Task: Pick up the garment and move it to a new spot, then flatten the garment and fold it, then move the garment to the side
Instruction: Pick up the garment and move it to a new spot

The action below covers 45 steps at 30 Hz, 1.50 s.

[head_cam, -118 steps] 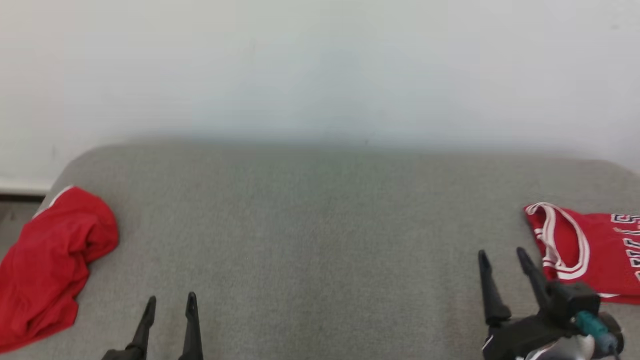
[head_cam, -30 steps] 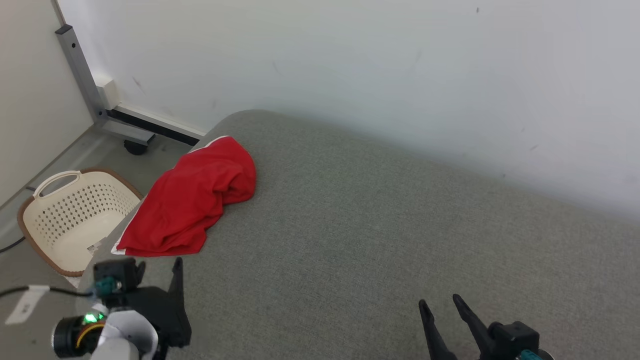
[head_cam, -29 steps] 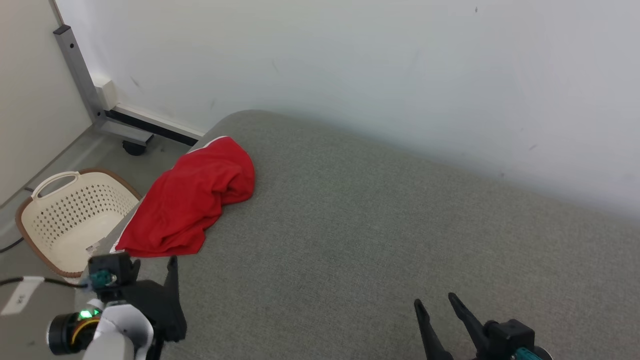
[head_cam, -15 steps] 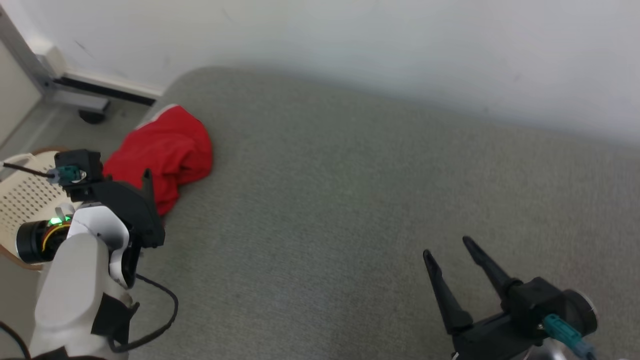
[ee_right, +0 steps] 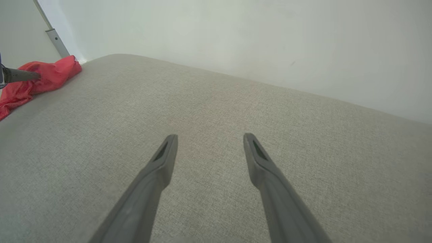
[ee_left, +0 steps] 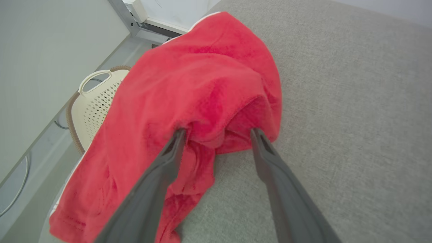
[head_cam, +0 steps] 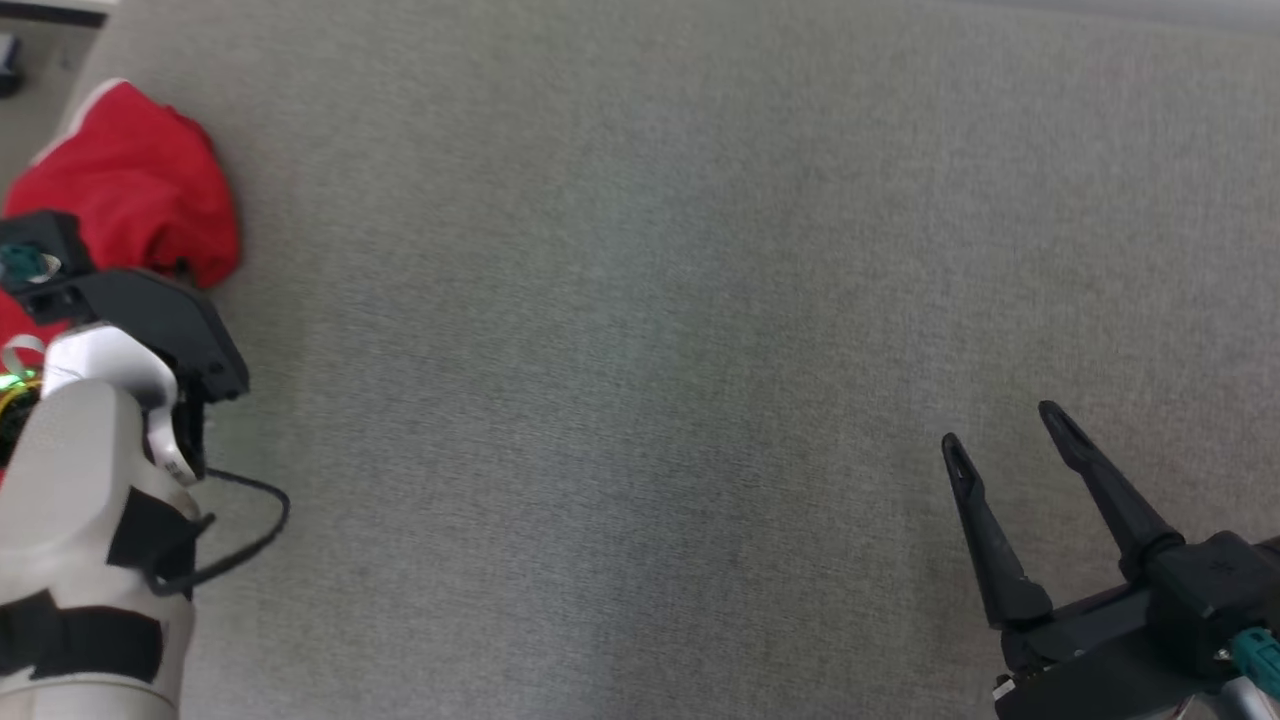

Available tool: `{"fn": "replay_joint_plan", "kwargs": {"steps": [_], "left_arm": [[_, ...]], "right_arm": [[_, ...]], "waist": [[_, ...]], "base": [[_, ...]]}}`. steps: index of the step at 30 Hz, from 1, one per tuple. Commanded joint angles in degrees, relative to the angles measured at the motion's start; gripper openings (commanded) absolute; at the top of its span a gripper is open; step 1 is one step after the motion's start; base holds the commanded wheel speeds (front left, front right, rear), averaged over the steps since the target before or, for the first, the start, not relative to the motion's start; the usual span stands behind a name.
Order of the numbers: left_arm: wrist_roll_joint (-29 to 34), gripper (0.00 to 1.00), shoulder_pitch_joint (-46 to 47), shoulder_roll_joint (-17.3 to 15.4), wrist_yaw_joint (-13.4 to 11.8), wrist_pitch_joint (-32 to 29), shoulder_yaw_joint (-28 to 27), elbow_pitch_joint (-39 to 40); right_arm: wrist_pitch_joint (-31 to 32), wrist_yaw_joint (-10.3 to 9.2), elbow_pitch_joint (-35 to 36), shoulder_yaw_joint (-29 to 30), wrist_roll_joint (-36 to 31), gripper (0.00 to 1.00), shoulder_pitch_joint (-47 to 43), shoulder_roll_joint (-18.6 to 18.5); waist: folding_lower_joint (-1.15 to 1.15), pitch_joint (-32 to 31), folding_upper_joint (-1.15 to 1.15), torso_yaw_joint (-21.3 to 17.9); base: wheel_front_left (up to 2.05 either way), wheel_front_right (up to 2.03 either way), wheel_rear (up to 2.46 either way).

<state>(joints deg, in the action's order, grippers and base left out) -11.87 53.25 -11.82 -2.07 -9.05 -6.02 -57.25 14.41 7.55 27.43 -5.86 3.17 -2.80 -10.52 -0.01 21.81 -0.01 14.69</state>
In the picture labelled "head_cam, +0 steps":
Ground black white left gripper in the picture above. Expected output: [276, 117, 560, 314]
[30, 268, 249, 486]

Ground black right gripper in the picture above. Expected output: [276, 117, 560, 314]
[940, 400, 1231, 720]

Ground red shorts with white trim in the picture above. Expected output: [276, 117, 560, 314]
[0, 78, 243, 351]

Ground grey fabric sofa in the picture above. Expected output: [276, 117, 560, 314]
[60, 0, 1280, 720]

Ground left camera cable teal connector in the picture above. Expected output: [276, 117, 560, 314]
[0, 243, 63, 288]

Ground camera cable teal connector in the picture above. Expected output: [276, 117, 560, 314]
[1228, 628, 1280, 698]
[0, 243, 63, 288]

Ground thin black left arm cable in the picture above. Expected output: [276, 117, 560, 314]
[150, 468, 292, 598]

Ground right camera cable teal connector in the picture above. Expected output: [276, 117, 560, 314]
[1228, 628, 1280, 698]

